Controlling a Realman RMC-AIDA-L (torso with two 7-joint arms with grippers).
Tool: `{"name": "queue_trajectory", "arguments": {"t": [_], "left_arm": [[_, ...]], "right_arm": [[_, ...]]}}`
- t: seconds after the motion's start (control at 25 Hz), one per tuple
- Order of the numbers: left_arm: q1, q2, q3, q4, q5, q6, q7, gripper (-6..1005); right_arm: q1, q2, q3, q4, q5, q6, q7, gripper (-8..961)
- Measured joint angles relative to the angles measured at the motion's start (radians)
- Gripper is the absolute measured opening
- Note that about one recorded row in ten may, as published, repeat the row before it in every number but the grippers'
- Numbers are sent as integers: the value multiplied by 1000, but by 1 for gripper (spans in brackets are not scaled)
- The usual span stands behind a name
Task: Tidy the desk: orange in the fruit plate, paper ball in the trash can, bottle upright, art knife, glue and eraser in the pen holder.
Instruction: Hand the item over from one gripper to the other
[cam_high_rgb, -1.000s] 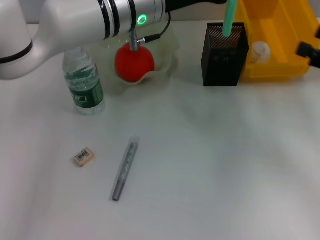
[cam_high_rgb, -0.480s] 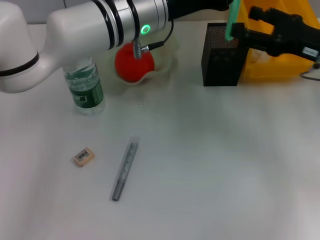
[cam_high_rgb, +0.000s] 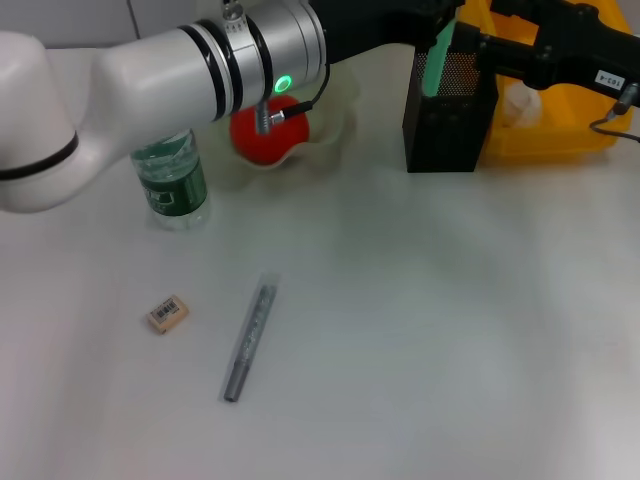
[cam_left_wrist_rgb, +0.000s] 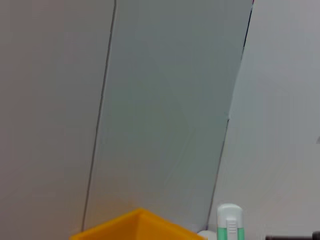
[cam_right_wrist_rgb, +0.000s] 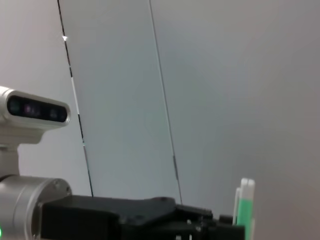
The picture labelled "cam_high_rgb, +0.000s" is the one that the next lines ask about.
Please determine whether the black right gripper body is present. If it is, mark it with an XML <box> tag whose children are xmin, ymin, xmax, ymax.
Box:
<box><xmin>521</xmin><ymin>8</ymin><xmax>640</xmax><ymax>95</ymax></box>

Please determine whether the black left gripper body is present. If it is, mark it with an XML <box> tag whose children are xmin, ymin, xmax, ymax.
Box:
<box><xmin>308</xmin><ymin>0</ymin><xmax>427</xmax><ymax>67</ymax></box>

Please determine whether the green pen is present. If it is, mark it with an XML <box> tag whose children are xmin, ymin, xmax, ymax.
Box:
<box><xmin>421</xmin><ymin>17</ymin><xmax>459</xmax><ymax>99</ymax></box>

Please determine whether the orange fruit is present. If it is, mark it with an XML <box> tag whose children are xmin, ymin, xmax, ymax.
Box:
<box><xmin>228</xmin><ymin>94</ymin><xmax>312</xmax><ymax>167</ymax></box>

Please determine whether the green label water bottle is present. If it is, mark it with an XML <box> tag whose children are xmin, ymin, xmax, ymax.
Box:
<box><xmin>129</xmin><ymin>127</ymin><xmax>212</xmax><ymax>233</ymax></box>

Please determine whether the black mesh pen holder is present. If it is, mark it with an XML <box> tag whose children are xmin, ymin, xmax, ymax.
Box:
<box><xmin>402</xmin><ymin>47</ymin><xmax>500</xmax><ymax>174</ymax></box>

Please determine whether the grey pen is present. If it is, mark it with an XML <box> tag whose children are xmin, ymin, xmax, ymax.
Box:
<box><xmin>221</xmin><ymin>272</ymin><xmax>279</xmax><ymax>404</ymax></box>

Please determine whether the tan eraser with barcode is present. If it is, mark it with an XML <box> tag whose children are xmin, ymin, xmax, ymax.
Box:
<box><xmin>145</xmin><ymin>294</ymin><xmax>192</xmax><ymax>337</ymax></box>

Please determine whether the yellow plastic bin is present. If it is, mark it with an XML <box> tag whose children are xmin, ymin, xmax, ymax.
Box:
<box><xmin>458</xmin><ymin>0</ymin><xmax>632</xmax><ymax>162</ymax></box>

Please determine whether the pale green glass bowl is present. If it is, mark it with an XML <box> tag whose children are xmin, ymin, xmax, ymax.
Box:
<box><xmin>218</xmin><ymin>62</ymin><xmax>362</xmax><ymax>172</ymax></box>

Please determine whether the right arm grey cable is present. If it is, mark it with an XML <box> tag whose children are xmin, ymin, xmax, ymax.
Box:
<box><xmin>588</xmin><ymin>82</ymin><xmax>640</xmax><ymax>142</ymax></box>

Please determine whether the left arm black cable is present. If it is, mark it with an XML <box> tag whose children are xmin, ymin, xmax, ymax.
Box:
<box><xmin>253</xmin><ymin>63</ymin><xmax>332</xmax><ymax>135</ymax></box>

